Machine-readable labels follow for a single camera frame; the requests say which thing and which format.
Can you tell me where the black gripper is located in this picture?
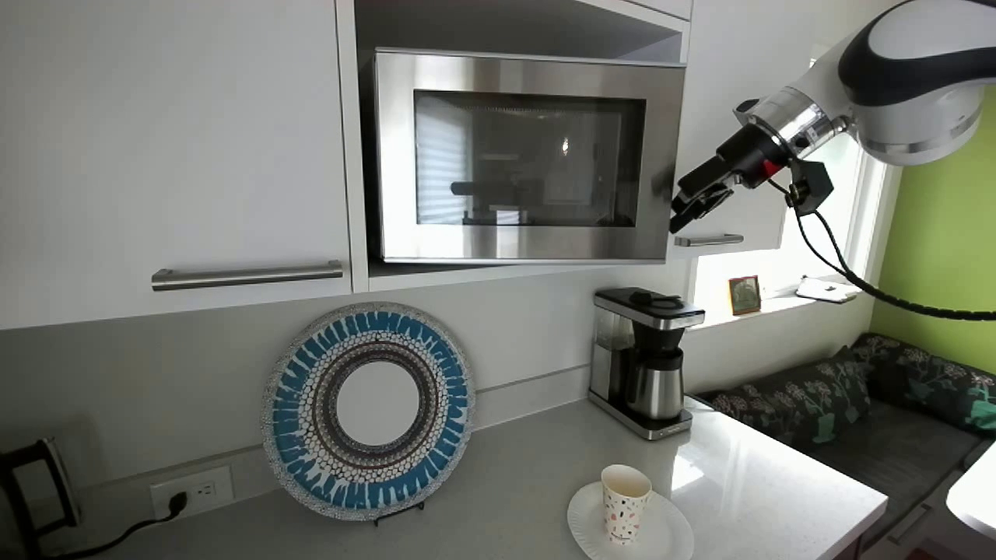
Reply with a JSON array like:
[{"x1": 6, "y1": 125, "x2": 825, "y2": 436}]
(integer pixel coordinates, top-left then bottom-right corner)
[{"x1": 665, "y1": 121, "x2": 794, "y2": 236}]

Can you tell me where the stainless steel microwave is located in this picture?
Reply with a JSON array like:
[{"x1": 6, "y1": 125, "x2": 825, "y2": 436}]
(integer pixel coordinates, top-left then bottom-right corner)
[{"x1": 372, "y1": 47, "x2": 692, "y2": 267}]

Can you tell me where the narrow white cabinet door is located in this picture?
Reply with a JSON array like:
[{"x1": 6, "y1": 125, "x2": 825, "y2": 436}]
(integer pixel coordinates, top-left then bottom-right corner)
[{"x1": 665, "y1": 0, "x2": 897, "y2": 254}]

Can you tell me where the white microwave niche cabinet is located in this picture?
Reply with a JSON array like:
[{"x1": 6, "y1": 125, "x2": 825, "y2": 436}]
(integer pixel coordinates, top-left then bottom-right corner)
[{"x1": 334, "y1": 0, "x2": 698, "y2": 295}]

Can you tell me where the wide white cabinet door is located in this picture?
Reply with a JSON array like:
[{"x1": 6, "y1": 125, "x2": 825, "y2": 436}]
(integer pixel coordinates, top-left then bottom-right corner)
[{"x1": 0, "y1": 0, "x2": 356, "y2": 337}]

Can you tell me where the white object on sill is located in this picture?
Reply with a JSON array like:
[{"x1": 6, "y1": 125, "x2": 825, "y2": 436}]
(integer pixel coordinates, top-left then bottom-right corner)
[{"x1": 794, "y1": 271, "x2": 864, "y2": 309}]

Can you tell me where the black steel coffee maker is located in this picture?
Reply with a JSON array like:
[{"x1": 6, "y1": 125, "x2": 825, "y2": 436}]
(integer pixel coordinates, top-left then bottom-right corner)
[{"x1": 586, "y1": 282, "x2": 711, "y2": 446}]

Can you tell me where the small white cabinet flap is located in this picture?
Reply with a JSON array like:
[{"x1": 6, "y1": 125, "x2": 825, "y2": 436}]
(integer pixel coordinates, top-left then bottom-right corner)
[{"x1": 620, "y1": 0, "x2": 698, "y2": 26}]

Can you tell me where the dark floral cushion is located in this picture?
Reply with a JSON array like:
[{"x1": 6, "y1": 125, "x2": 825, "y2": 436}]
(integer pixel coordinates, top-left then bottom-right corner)
[
  {"x1": 844, "y1": 329, "x2": 996, "y2": 438},
  {"x1": 704, "y1": 354, "x2": 878, "y2": 458}
]

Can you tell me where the dotted white paper cup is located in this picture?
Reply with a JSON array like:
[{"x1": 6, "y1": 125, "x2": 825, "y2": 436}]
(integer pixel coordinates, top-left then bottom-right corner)
[{"x1": 598, "y1": 459, "x2": 657, "y2": 550}]

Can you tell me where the white saucer plate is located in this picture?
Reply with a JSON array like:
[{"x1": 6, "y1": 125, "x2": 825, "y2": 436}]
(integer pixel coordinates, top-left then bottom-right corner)
[{"x1": 565, "y1": 478, "x2": 698, "y2": 560}]

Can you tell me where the blue white decorative plate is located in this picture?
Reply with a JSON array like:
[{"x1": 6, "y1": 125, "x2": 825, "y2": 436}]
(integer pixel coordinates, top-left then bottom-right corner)
[{"x1": 263, "y1": 302, "x2": 479, "y2": 521}]

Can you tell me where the black plate stand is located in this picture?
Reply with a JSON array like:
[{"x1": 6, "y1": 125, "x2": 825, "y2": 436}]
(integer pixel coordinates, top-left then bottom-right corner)
[{"x1": 372, "y1": 498, "x2": 430, "y2": 528}]

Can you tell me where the black framed stand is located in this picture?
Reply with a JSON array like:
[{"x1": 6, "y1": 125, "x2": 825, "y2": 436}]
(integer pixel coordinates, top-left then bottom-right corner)
[{"x1": 0, "y1": 436, "x2": 83, "y2": 560}]

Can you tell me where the short steel cabinet handle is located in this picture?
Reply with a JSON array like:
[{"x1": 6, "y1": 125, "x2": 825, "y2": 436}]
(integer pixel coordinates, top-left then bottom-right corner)
[{"x1": 674, "y1": 231, "x2": 748, "y2": 253}]

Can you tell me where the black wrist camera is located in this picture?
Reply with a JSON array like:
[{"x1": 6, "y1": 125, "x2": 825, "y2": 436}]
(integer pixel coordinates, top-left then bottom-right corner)
[{"x1": 780, "y1": 159, "x2": 836, "y2": 217}]

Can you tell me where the small dark picture frame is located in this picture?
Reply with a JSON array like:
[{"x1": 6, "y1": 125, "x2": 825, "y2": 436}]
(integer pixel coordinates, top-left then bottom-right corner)
[{"x1": 725, "y1": 271, "x2": 766, "y2": 317}]

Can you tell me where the white window frame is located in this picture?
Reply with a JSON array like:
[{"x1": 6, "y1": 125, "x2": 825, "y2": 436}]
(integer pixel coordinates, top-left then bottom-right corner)
[{"x1": 776, "y1": 128, "x2": 908, "y2": 295}]

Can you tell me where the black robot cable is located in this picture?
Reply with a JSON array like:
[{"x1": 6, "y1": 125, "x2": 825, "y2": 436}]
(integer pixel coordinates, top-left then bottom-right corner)
[{"x1": 768, "y1": 173, "x2": 996, "y2": 327}]

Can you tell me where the long steel cabinet handle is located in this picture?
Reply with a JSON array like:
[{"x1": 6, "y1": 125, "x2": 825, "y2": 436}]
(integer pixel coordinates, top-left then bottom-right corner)
[{"x1": 149, "y1": 258, "x2": 350, "y2": 295}]

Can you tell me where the white wall outlet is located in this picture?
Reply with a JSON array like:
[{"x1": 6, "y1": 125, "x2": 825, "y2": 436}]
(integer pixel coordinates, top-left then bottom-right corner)
[{"x1": 148, "y1": 462, "x2": 237, "y2": 521}]

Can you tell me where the black plug cable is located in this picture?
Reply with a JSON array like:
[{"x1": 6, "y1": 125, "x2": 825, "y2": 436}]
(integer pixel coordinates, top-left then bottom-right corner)
[{"x1": 48, "y1": 489, "x2": 194, "y2": 560}]

